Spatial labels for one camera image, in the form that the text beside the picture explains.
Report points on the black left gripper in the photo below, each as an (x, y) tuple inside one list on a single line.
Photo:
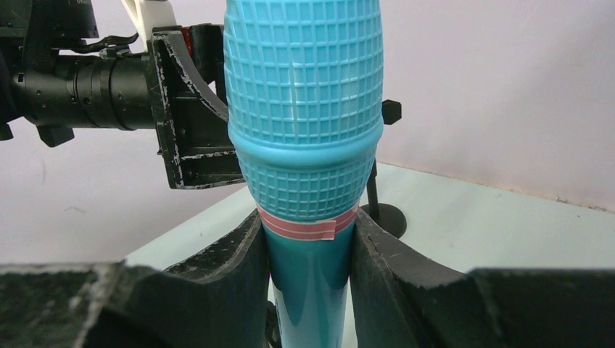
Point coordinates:
[(177, 89)]

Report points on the blue toy microphone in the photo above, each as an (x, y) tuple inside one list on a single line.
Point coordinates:
[(304, 85)]

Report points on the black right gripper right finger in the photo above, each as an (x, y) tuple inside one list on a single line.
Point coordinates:
[(401, 298)]

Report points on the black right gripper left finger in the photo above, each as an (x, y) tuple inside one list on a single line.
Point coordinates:
[(218, 297)]

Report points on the black round-base mic stand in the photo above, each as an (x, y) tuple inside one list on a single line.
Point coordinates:
[(387, 216)]

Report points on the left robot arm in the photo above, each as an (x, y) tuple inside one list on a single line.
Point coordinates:
[(39, 31)]

